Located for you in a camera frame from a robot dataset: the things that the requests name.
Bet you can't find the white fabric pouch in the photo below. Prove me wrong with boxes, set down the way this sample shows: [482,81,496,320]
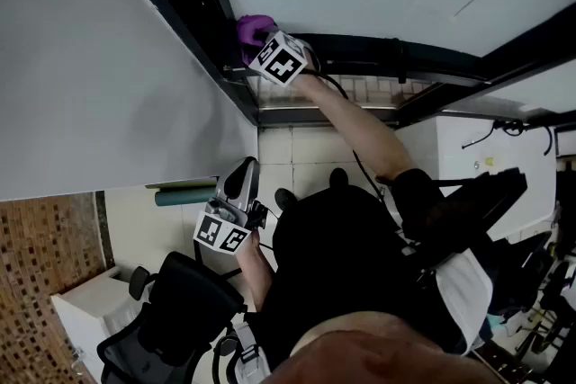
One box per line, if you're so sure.
[434,246,495,356]

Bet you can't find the person's left forearm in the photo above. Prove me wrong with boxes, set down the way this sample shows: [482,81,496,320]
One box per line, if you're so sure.
[234,233,275,311]

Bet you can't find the black backpack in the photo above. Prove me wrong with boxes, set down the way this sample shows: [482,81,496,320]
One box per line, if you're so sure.
[492,228,576,316]

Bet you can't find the thin black cable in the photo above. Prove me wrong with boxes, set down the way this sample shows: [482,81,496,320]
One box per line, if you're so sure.
[258,209,280,251]

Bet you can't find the black faucet hose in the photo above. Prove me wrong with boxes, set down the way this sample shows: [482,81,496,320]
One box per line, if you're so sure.
[461,119,526,150]

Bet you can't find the person's face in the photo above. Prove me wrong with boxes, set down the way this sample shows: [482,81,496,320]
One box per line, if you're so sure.
[269,310,500,384]

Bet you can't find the purple cleaning cloth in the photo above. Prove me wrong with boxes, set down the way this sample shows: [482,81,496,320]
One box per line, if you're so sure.
[236,13,276,68]

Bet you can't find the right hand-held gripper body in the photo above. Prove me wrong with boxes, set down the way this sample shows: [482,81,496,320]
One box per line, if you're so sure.
[246,29,321,86]

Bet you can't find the black chest harness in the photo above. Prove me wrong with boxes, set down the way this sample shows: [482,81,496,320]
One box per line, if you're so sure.
[400,237,437,284]

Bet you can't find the black shoulder strap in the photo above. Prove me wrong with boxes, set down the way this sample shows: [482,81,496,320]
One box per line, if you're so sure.
[438,168,528,239]

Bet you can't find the person's right forearm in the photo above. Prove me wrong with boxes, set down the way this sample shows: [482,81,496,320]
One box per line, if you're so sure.
[292,71,418,183]

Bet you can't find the white table with cables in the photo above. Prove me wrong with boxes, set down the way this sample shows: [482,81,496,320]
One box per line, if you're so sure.
[395,112,559,239]

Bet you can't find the green roll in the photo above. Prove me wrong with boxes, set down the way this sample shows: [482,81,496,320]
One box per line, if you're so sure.
[154,187,218,208]

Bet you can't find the black window frame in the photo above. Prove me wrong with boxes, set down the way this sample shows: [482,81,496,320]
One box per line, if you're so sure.
[92,0,576,129]

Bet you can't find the white cabinet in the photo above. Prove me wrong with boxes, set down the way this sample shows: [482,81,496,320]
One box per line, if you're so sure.
[50,267,149,384]

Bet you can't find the person's black clothing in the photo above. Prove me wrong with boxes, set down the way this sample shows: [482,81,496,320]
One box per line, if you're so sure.
[245,168,496,379]

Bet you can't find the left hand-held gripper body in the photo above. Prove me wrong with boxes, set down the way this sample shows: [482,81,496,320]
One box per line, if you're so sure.
[193,192,269,257]

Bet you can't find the black office chair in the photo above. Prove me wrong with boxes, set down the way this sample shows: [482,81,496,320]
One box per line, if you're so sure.
[96,250,248,384]

